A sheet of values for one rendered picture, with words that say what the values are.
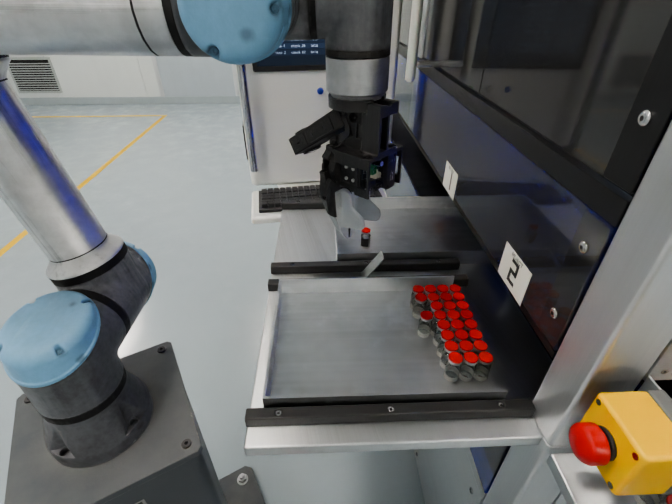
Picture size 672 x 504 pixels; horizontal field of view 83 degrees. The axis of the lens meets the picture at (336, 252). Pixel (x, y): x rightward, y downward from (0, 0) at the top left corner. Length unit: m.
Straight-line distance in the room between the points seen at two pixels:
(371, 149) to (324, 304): 0.35
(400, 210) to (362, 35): 0.66
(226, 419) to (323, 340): 1.05
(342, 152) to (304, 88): 0.81
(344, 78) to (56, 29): 0.26
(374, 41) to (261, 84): 0.84
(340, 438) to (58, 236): 0.48
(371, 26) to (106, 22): 0.24
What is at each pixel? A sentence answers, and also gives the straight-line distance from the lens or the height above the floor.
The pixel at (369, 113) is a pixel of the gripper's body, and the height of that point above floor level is 1.26.
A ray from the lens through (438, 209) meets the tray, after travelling 1.08.
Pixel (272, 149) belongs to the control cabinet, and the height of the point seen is 0.93.
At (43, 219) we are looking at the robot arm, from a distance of 0.66.
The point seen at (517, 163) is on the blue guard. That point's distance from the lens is 0.64.
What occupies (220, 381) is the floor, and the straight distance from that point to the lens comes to 1.78.
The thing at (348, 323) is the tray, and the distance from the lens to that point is 0.70.
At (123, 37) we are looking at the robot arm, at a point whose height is 1.35.
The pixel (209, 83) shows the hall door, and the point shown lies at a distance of 6.11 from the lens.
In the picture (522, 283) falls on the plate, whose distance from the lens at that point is 0.62.
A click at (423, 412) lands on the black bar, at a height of 0.90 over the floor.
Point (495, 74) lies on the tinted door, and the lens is 0.76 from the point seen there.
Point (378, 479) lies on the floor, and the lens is 1.52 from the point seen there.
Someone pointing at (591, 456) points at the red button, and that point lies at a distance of 0.49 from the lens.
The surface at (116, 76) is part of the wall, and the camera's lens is 6.54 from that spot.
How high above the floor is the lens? 1.38
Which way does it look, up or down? 35 degrees down
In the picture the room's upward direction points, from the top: straight up
